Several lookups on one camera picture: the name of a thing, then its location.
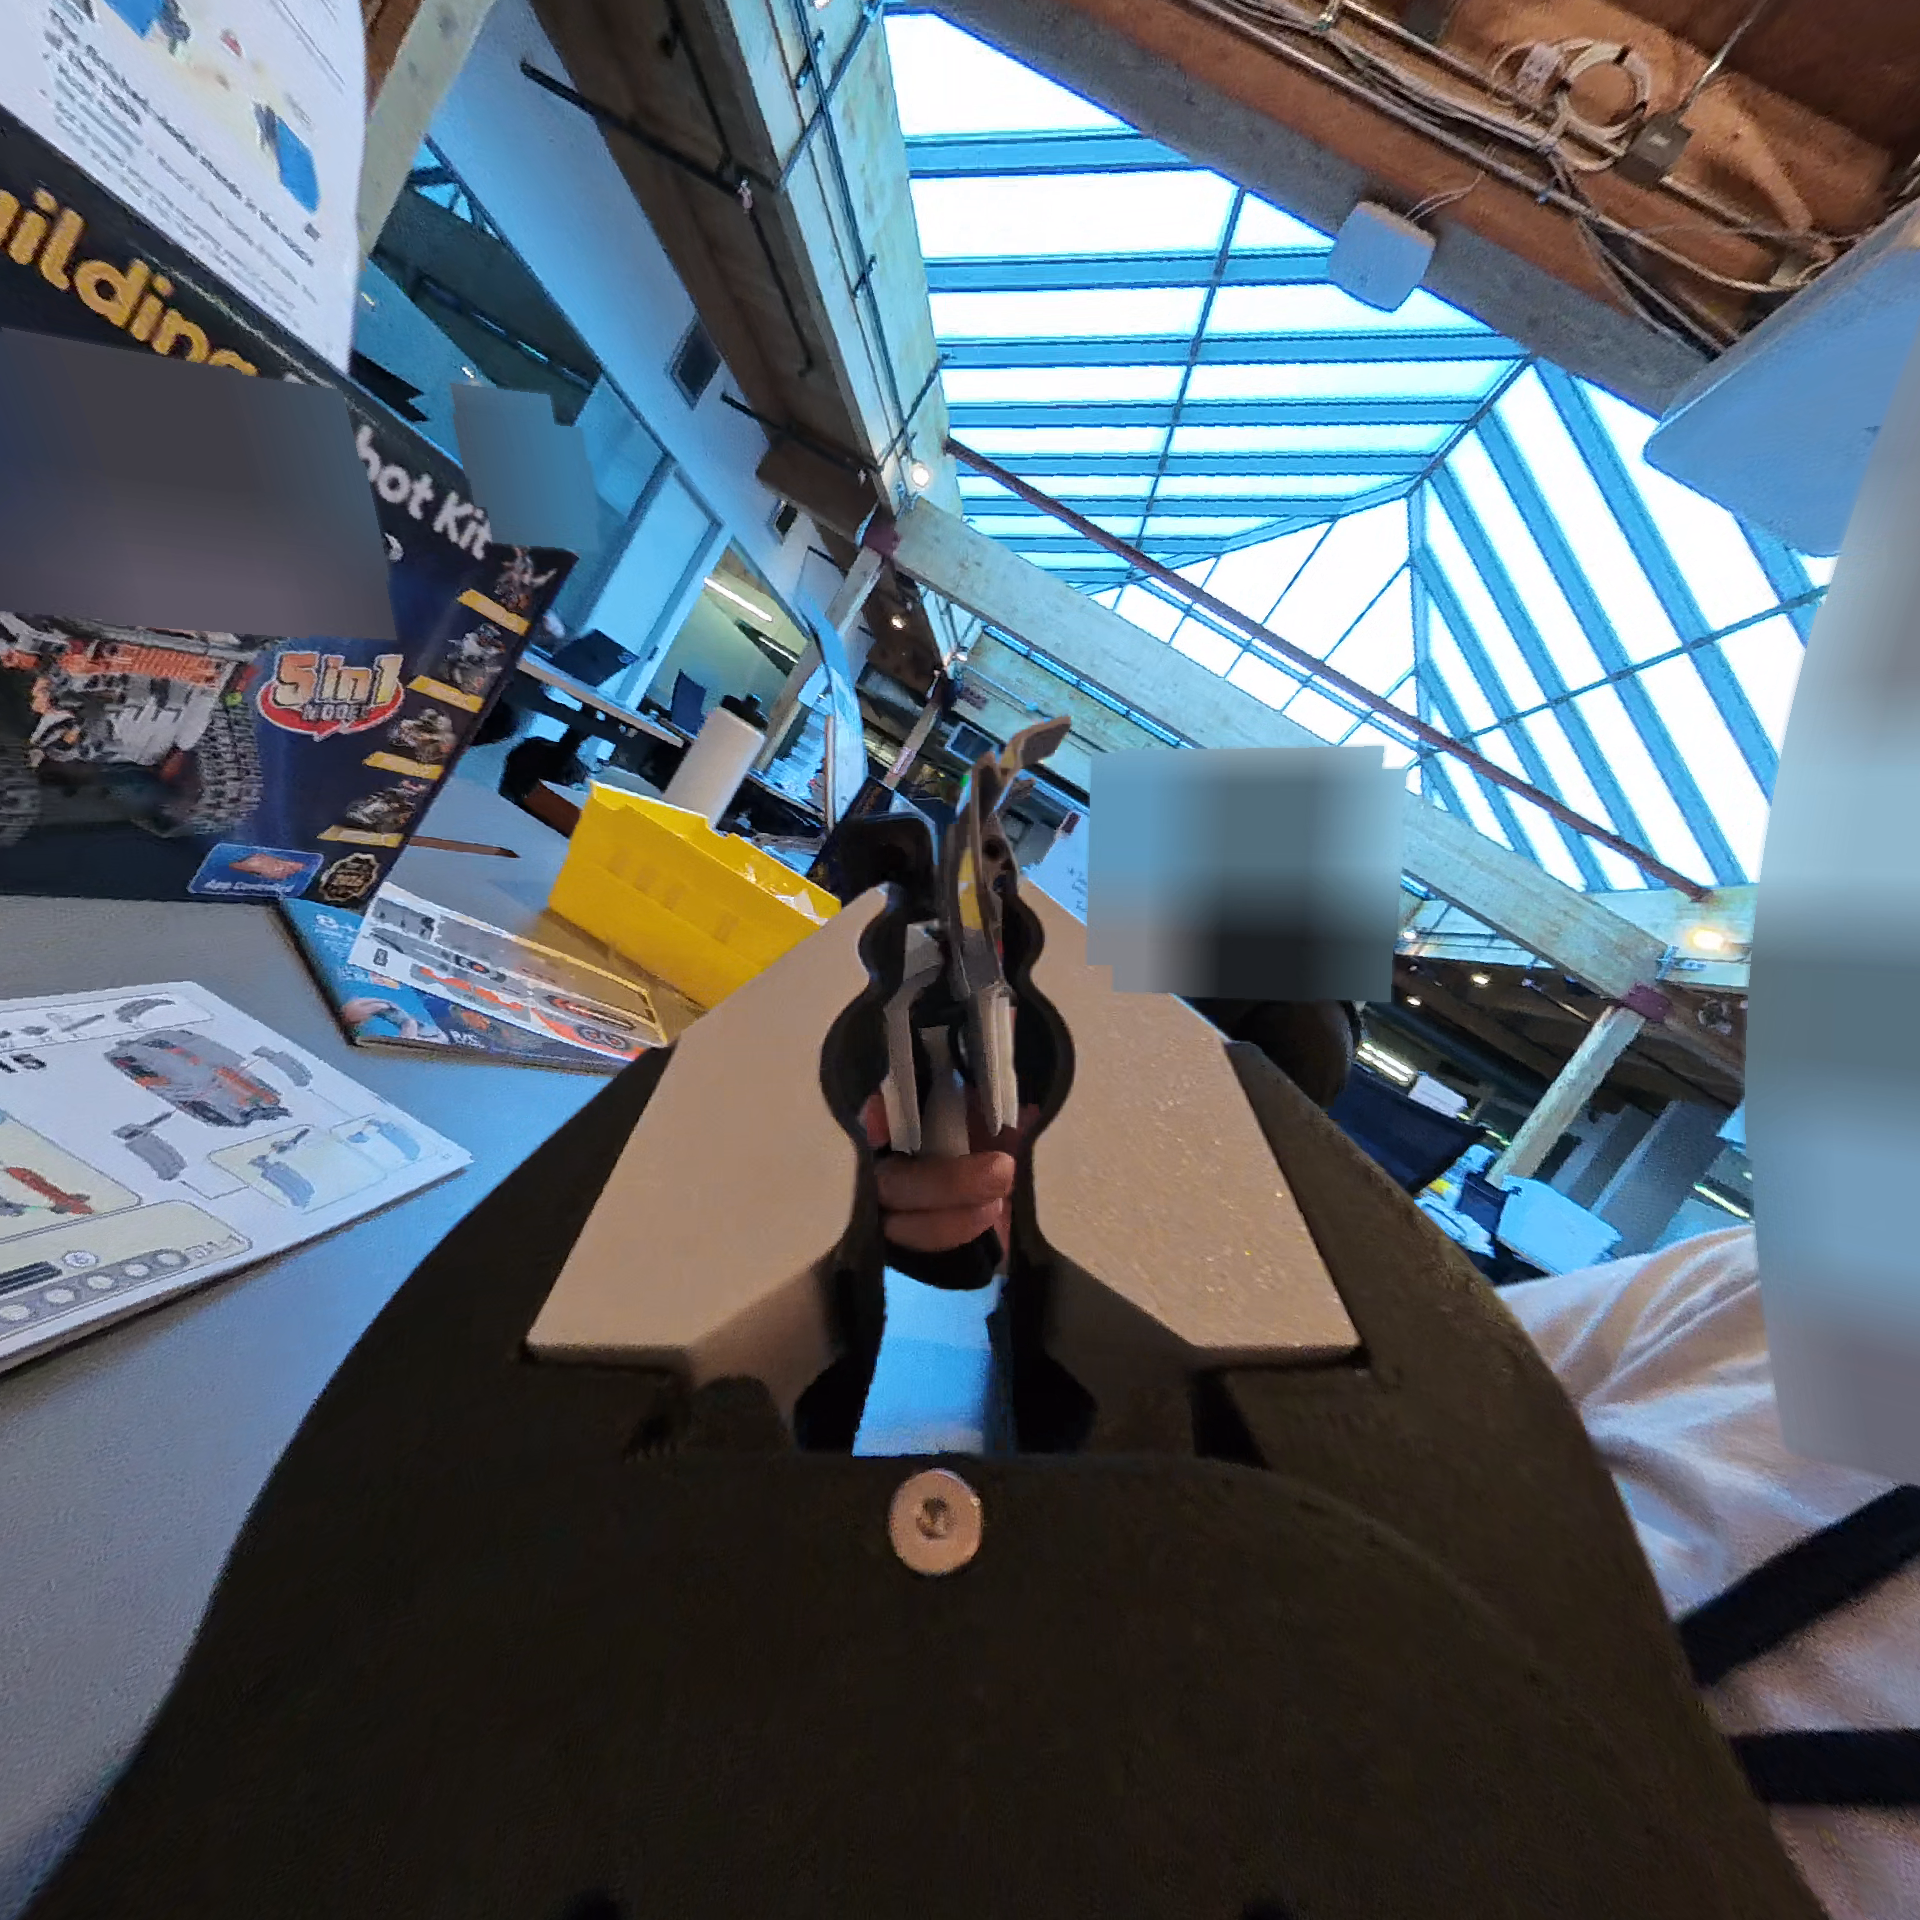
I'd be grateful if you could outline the open instruction booklet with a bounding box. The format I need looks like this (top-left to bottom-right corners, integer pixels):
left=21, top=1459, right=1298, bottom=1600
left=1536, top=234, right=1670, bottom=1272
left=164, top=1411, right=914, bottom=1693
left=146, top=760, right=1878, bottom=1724
left=0, top=983, right=473, bottom=1376

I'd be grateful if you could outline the white ceiling sensor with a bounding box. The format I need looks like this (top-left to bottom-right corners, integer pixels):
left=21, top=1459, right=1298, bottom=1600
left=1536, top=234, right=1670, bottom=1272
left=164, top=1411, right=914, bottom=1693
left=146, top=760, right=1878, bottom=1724
left=1325, top=204, right=1438, bottom=314

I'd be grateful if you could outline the yellow plastic bin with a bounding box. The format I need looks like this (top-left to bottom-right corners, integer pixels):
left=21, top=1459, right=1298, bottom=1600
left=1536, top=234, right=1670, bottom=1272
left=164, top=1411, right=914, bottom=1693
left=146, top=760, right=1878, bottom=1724
left=549, top=785, right=843, bottom=1005

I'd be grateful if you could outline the skylight window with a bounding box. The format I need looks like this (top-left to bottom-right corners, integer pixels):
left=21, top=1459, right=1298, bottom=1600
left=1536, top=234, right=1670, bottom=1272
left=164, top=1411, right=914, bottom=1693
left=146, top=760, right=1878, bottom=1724
left=883, top=8, right=1832, bottom=901

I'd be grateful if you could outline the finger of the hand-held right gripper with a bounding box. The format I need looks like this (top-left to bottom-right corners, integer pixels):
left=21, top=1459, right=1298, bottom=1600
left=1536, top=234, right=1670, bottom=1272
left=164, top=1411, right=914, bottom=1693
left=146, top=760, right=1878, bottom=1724
left=965, top=932, right=1025, bottom=1145
left=882, top=960, right=930, bottom=1158

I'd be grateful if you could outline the robot kit box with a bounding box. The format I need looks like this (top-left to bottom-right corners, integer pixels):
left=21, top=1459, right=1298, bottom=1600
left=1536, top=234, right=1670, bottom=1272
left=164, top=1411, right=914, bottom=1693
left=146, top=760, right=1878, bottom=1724
left=0, top=0, right=576, bottom=909

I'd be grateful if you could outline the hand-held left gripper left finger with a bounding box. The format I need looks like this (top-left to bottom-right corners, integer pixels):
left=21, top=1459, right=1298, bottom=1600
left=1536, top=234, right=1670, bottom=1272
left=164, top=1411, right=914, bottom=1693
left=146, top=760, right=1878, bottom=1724
left=524, top=884, right=895, bottom=1449

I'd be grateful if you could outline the blue cover booklet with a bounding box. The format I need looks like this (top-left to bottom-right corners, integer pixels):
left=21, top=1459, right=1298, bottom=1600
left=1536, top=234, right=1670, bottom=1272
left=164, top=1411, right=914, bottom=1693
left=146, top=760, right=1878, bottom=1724
left=278, top=884, right=670, bottom=1075

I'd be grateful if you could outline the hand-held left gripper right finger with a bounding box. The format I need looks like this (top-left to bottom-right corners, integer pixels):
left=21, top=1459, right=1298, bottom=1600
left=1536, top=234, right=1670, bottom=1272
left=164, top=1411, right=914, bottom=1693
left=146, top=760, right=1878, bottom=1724
left=994, top=884, right=1367, bottom=1449

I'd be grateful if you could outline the black bag strap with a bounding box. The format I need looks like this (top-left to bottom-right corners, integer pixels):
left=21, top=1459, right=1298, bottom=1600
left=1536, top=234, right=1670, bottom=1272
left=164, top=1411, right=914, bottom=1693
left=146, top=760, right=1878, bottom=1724
left=1678, top=1485, right=1920, bottom=1808

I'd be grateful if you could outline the person's right hand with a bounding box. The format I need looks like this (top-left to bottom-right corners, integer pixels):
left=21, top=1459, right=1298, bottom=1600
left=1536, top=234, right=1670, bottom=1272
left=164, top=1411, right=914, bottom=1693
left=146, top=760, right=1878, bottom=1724
left=862, top=1094, right=1025, bottom=1253

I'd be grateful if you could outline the grey desk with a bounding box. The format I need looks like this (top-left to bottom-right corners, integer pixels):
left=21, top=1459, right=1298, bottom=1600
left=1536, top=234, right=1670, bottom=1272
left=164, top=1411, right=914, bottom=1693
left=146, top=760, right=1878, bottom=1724
left=0, top=764, right=709, bottom=1906

